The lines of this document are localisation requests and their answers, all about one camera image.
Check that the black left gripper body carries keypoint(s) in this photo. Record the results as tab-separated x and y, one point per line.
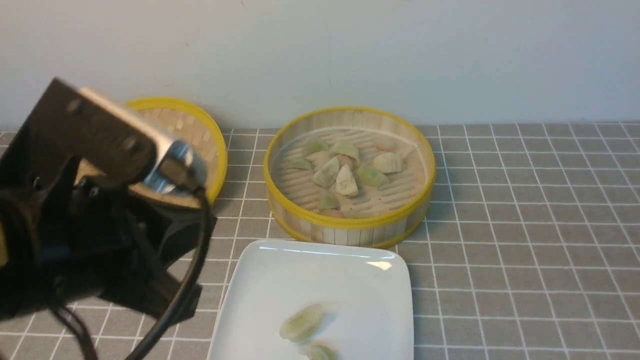
66	241

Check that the white square ceramic plate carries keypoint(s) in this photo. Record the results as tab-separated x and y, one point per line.
365	294

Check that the bamboo steamer lid yellow rim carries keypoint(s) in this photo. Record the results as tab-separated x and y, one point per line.
195	126

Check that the small green dumpling far left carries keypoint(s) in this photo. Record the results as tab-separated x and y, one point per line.
300	164

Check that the pale green dumpling centre left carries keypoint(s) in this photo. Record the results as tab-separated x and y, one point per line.
326	175

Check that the pink dumpling front edge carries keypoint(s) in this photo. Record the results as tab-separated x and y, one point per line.
332	212

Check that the white dumpling centre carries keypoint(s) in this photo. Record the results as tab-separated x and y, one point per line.
345	183

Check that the white dumpling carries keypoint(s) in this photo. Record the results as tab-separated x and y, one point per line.
345	183
389	163

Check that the pink dumpling centre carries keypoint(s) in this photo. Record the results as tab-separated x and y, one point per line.
344	160

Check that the pink dumpling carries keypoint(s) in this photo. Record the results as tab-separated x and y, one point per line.
385	147
344	160

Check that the bamboo steamer basket yellow rim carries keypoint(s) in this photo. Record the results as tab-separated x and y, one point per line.
378	217

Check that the white dumpling right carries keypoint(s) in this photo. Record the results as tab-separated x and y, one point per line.
389	163

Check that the pink dumpling back right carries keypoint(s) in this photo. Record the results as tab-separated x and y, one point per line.
385	147

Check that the grey checked tablecloth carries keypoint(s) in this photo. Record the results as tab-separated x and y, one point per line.
530	250

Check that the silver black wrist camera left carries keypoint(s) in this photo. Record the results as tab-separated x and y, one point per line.
128	148

